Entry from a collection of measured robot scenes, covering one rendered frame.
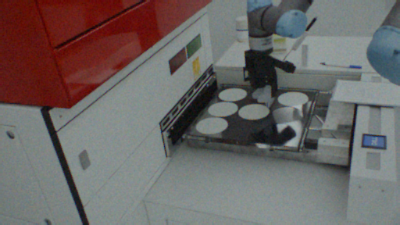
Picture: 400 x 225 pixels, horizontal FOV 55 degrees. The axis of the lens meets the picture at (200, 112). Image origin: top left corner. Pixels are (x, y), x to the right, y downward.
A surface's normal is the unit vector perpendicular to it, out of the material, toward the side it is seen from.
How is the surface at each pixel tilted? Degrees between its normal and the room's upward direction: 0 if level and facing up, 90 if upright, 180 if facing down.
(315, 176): 0
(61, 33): 90
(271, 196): 0
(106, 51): 90
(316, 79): 90
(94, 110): 90
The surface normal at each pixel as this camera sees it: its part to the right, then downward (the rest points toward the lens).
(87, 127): 0.92, 0.08
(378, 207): -0.37, 0.49
